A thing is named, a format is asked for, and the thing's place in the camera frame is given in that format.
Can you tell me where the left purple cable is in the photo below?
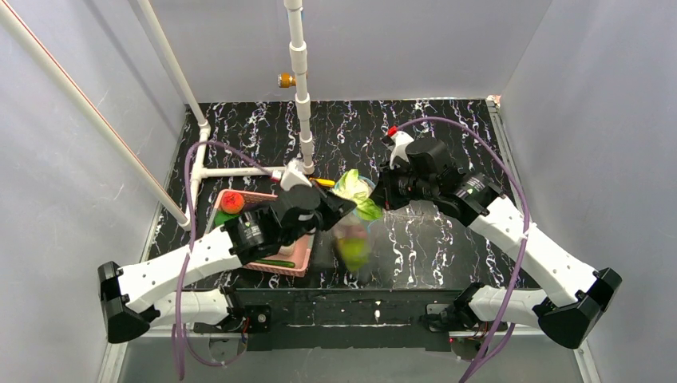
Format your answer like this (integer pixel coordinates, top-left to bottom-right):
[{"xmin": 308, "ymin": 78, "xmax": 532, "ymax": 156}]
[{"xmin": 170, "ymin": 140, "xmax": 287, "ymax": 381}]

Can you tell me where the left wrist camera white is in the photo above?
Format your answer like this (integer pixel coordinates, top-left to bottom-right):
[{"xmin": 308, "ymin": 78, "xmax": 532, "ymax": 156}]
[{"xmin": 271, "ymin": 159, "xmax": 312, "ymax": 192}]

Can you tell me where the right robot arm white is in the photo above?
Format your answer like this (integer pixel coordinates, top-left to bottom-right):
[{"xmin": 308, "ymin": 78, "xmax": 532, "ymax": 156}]
[{"xmin": 370, "ymin": 132, "xmax": 622, "ymax": 349}]

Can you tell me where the green pear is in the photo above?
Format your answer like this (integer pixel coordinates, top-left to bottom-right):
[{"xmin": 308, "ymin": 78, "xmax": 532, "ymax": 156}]
[{"xmin": 336, "ymin": 238, "xmax": 370, "ymax": 272}]

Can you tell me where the red tomato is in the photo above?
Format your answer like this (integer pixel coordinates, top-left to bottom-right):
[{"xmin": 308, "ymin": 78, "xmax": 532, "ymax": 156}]
[{"xmin": 219, "ymin": 191, "xmax": 245, "ymax": 215}]

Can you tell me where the clear zip top bag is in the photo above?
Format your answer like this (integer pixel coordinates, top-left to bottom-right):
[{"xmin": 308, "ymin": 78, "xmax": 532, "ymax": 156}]
[{"xmin": 325, "ymin": 168, "xmax": 385, "ymax": 273}]

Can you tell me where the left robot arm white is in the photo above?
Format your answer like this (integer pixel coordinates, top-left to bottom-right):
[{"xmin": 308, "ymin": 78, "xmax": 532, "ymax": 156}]
[{"xmin": 97, "ymin": 185, "xmax": 357, "ymax": 344}]

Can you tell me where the white bok choy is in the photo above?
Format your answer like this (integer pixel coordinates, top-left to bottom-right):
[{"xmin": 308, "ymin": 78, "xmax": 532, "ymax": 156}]
[{"xmin": 279, "ymin": 243, "xmax": 295, "ymax": 256}]

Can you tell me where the green leafy vegetable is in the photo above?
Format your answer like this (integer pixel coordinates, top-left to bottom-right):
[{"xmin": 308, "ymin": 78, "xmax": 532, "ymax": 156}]
[{"xmin": 213, "ymin": 210, "xmax": 240, "ymax": 227}]

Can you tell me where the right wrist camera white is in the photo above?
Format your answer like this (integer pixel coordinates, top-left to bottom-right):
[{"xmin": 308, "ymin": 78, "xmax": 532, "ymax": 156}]
[{"xmin": 384, "ymin": 126, "xmax": 414, "ymax": 169}]

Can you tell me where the yellow handle screwdriver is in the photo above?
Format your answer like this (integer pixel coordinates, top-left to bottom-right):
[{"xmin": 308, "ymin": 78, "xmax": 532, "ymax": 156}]
[{"xmin": 311, "ymin": 178, "xmax": 336, "ymax": 188}]

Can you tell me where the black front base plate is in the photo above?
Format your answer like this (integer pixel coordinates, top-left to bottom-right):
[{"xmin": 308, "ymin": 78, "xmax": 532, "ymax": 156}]
[{"xmin": 229, "ymin": 288, "xmax": 461, "ymax": 351}]

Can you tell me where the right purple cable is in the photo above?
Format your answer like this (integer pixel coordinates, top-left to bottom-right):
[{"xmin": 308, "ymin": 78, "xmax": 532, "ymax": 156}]
[{"xmin": 396, "ymin": 116, "xmax": 531, "ymax": 383}]

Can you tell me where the purple cable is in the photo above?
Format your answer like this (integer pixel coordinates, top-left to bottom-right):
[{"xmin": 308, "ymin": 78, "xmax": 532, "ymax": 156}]
[
  {"xmin": 170, "ymin": 140, "xmax": 287, "ymax": 381},
  {"xmin": 396, "ymin": 116, "xmax": 531, "ymax": 383}
]

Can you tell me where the brass pipe fitting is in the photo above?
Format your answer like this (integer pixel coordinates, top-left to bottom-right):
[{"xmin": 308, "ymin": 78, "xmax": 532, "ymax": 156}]
[{"xmin": 277, "ymin": 73, "xmax": 296, "ymax": 89}]

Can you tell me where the pink plastic basket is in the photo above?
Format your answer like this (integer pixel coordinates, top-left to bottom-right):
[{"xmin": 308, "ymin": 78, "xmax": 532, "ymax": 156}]
[{"xmin": 205, "ymin": 189, "xmax": 314, "ymax": 278}]

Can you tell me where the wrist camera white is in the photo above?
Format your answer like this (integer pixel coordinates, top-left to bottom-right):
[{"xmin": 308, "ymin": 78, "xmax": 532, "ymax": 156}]
[
  {"xmin": 384, "ymin": 126, "xmax": 414, "ymax": 169},
  {"xmin": 271, "ymin": 159, "xmax": 312, "ymax": 192}
]

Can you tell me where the white green cabbage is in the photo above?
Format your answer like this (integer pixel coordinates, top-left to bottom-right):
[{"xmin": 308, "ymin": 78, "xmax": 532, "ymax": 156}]
[{"xmin": 331, "ymin": 169, "xmax": 383, "ymax": 221}]

